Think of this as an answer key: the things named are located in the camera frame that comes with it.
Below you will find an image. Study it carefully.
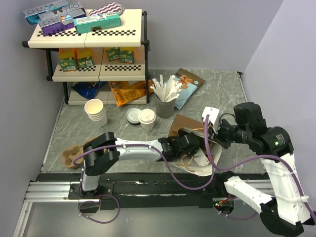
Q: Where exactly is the white cup lid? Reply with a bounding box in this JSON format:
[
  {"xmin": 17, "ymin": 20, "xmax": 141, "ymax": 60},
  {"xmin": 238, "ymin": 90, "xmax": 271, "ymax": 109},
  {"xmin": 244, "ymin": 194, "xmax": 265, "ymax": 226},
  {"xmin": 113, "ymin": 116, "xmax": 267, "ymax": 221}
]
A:
[{"xmin": 138, "ymin": 109, "xmax": 156, "ymax": 124}]

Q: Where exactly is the dark blue snack bag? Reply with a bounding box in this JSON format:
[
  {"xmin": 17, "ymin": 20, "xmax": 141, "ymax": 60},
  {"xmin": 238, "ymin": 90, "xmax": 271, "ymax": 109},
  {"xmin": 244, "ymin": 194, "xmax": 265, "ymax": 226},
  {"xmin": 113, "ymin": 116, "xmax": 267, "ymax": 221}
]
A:
[{"xmin": 72, "ymin": 81, "xmax": 107, "ymax": 100}]

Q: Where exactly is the teal carton box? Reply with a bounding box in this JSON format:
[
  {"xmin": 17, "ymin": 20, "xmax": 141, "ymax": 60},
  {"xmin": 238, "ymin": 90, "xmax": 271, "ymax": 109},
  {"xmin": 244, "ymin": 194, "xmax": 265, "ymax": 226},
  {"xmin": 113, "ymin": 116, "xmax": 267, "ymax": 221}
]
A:
[{"xmin": 74, "ymin": 12, "xmax": 121, "ymax": 34}]

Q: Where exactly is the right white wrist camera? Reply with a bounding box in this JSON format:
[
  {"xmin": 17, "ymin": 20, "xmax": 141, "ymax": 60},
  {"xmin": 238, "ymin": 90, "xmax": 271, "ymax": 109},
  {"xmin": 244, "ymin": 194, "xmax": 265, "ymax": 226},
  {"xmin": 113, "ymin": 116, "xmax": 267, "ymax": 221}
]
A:
[{"xmin": 202, "ymin": 107, "xmax": 221, "ymax": 134}]

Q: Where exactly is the green orange box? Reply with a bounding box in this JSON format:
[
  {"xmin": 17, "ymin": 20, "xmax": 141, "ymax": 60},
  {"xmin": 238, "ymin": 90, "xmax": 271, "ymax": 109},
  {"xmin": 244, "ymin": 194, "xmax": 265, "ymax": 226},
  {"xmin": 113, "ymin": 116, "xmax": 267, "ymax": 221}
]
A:
[
  {"xmin": 59, "ymin": 48, "xmax": 78, "ymax": 72},
  {"xmin": 105, "ymin": 47, "xmax": 120, "ymax": 62},
  {"xmin": 76, "ymin": 47, "xmax": 94, "ymax": 68},
  {"xmin": 119, "ymin": 47, "xmax": 137, "ymax": 64}
]

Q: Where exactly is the stack of white cup lids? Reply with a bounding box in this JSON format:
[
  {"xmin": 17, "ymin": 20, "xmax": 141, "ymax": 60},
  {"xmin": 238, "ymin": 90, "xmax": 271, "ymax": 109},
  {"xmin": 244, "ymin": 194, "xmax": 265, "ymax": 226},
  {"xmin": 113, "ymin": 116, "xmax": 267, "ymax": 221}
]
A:
[{"xmin": 126, "ymin": 108, "xmax": 141, "ymax": 125}]

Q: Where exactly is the single white paper cup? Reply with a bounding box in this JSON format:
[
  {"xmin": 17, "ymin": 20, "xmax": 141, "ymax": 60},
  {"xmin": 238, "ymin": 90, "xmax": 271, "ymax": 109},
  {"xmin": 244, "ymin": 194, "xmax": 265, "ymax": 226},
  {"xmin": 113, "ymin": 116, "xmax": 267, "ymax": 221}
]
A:
[{"xmin": 140, "ymin": 121, "xmax": 155, "ymax": 131}]

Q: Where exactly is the stack of white paper cups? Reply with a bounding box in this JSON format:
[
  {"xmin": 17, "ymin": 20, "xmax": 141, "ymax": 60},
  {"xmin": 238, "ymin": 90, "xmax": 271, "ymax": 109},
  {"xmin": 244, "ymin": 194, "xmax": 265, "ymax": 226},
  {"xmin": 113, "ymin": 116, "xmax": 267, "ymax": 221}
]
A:
[{"xmin": 84, "ymin": 99, "xmax": 108, "ymax": 128}]

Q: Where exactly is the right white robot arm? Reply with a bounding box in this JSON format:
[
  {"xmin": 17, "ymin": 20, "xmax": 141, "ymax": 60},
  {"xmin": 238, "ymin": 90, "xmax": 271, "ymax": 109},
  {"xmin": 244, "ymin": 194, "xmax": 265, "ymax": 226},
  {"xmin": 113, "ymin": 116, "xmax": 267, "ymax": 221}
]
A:
[{"xmin": 202, "ymin": 102, "xmax": 316, "ymax": 237}]

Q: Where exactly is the purple white wavy pouch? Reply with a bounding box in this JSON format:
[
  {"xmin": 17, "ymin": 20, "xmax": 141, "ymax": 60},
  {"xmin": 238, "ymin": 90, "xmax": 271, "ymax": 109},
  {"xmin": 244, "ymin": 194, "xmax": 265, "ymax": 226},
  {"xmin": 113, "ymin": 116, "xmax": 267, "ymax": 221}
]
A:
[{"xmin": 89, "ymin": 2, "xmax": 125, "ymax": 16}]

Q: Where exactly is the light blue nut bag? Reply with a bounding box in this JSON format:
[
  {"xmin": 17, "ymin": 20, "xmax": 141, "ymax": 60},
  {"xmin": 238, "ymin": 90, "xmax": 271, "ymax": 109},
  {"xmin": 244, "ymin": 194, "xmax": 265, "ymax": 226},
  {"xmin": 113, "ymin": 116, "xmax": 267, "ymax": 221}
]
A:
[{"xmin": 174, "ymin": 68, "xmax": 205, "ymax": 110}]

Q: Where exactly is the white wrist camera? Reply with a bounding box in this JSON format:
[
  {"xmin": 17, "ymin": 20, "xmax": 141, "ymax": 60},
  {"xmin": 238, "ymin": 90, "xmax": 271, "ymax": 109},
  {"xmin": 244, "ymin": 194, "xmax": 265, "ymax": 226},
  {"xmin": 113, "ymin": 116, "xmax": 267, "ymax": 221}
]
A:
[
  {"xmin": 194, "ymin": 148, "xmax": 222, "ymax": 176},
  {"xmin": 202, "ymin": 107, "xmax": 221, "ymax": 134}
]

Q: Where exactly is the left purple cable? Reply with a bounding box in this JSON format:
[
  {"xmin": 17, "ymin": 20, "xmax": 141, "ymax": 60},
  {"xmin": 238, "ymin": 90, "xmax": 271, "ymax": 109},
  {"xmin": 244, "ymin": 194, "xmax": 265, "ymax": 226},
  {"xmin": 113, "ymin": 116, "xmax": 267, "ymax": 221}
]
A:
[{"xmin": 73, "ymin": 145, "xmax": 215, "ymax": 225}]

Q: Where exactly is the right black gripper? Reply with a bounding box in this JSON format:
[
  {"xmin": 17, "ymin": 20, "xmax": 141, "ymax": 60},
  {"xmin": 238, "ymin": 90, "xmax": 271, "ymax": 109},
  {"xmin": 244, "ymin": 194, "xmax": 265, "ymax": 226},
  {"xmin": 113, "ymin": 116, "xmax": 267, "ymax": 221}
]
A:
[{"xmin": 207, "ymin": 116, "xmax": 249, "ymax": 148}]

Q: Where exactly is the green orange box far left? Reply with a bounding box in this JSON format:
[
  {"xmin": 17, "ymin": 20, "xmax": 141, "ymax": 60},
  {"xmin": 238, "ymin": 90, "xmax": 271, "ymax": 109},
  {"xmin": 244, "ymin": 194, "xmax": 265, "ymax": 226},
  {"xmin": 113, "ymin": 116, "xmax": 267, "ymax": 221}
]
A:
[{"xmin": 59, "ymin": 48, "xmax": 78, "ymax": 72}]

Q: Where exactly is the cream checkered shelf rack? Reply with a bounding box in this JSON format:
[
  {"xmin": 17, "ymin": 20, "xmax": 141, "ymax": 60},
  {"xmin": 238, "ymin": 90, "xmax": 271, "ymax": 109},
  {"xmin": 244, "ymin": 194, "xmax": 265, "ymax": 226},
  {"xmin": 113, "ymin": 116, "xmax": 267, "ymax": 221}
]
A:
[{"xmin": 22, "ymin": 9, "xmax": 150, "ymax": 105}]

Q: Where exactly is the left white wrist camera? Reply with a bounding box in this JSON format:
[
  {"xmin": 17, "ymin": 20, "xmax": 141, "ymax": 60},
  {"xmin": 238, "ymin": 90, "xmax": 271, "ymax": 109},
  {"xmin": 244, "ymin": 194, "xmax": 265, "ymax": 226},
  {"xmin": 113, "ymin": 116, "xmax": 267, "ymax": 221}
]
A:
[{"xmin": 194, "ymin": 148, "xmax": 222, "ymax": 176}]

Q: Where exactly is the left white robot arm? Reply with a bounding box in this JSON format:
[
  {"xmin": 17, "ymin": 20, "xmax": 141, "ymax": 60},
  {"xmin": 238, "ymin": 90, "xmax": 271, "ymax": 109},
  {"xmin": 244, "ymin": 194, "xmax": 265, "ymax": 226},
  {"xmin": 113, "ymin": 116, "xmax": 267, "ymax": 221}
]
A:
[{"xmin": 80, "ymin": 132, "xmax": 201, "ymax": 198}]

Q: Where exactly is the purple O-R-O box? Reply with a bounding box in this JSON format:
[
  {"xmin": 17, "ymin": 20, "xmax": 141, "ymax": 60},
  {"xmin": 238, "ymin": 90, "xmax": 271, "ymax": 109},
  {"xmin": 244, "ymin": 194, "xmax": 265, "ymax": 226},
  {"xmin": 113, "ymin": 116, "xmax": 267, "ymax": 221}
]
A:
[{"xmin": 39, "ymin": 9, "xmax": 86, "ymax": 36}]

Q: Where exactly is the grey straw holder cup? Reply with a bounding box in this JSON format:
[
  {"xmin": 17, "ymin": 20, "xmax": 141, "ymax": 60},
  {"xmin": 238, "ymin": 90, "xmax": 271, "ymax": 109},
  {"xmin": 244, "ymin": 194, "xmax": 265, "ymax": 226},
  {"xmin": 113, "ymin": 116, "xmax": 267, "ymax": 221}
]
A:
[{"xmin": 156, "ymin": 96, "xmax": 176, "ymax": 119}]

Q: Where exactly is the aluminium rail frame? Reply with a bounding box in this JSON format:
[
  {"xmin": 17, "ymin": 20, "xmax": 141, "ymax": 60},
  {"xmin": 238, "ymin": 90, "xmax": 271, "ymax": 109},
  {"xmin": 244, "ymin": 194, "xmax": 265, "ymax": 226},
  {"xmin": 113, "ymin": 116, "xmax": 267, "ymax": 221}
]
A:
[{"xmin": 15, "ymin": 170, "xmax": 271, "ymax": 237}]

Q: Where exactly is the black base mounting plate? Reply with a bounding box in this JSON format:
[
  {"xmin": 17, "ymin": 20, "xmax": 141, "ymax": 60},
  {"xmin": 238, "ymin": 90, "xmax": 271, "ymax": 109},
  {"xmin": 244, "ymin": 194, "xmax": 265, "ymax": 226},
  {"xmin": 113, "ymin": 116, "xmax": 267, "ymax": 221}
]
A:
[{"xmin": 68, "ymin": 174, "xmax": 236, "ymax": 210}]

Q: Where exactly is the orange snack bag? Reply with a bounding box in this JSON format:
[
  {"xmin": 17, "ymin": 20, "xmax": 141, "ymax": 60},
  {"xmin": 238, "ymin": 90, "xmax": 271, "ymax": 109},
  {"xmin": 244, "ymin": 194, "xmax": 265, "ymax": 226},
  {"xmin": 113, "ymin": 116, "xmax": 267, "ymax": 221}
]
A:
[{"xmin": 109, "ymin": 81, "xmax": 147, "ymax": 107}]

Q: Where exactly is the brown paper takeout bag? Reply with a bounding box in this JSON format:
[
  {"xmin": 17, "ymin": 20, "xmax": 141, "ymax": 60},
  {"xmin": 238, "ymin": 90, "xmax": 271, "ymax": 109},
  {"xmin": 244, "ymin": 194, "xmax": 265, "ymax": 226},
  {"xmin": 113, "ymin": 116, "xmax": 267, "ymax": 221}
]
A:
[{"xmin": 169, "ymin": 115, "xmax": 222, "ymax": 176}]

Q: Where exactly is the brown cardboard cup carrier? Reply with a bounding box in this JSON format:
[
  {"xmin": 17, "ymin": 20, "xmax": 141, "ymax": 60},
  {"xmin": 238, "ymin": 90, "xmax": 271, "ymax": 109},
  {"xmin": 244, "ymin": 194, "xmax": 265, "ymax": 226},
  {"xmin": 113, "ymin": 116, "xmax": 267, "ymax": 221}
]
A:
[{"xmin": 62, "ymin": 137, "xmax": 118, "ymax": 176}]

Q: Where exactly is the blue O-R-O box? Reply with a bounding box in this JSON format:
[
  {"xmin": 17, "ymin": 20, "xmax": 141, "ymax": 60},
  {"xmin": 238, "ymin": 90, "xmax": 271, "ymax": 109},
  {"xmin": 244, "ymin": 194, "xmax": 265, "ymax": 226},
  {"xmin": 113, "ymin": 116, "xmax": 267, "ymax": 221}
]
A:
[{"xmin": 22, "ymin": 0, "xmax": 86, "ymax": 26}]

